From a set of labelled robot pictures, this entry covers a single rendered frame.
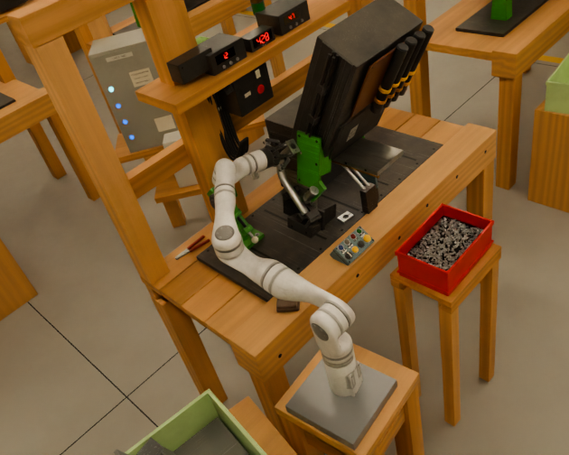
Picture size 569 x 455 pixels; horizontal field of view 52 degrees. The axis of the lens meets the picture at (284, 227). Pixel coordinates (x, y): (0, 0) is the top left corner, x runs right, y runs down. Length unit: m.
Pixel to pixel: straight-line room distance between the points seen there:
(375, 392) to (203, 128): 1.13
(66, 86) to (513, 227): 2.57
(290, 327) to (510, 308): 1.48
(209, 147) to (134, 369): 1.48
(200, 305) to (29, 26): 1.06
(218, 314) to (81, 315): 1.77
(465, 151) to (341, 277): 0.86
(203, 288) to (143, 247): 0.27
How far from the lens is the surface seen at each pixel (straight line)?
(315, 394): 1.80
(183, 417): 1.81
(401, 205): 2.34
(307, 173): 2.20
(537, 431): 2.77
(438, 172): 2.50
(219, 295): 2.17
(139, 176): 2.23
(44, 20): 1.87
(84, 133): 1.97
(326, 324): 1.53
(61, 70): 1.91
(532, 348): 3.01
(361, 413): 1.75
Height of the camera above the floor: 2.36
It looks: 39 degrees down
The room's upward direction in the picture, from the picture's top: 15 degrees counter-clockwise
